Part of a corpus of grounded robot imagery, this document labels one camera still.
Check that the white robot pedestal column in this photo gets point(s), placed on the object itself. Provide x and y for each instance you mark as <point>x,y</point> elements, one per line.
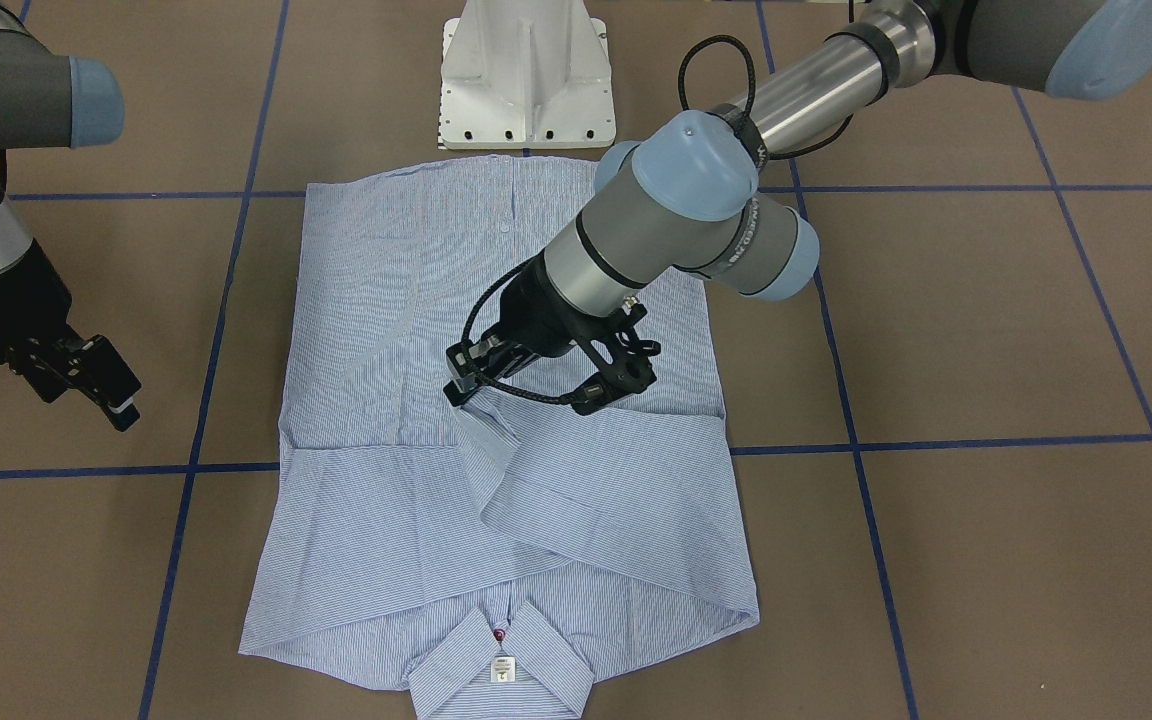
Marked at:
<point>519,75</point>

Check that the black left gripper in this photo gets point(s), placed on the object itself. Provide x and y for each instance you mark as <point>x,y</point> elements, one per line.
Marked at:
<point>536,312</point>

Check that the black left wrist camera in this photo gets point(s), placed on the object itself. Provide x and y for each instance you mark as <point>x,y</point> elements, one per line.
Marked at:
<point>622,359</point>

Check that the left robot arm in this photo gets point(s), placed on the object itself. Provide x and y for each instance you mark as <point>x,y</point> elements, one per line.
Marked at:
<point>686,197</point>

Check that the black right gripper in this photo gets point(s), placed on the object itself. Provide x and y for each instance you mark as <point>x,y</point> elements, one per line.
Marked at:
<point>14,305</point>

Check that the blue striped button shirt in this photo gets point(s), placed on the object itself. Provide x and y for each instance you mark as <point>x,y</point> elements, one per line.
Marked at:
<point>494,560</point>

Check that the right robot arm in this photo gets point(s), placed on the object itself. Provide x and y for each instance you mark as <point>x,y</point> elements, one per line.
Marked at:
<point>53,101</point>

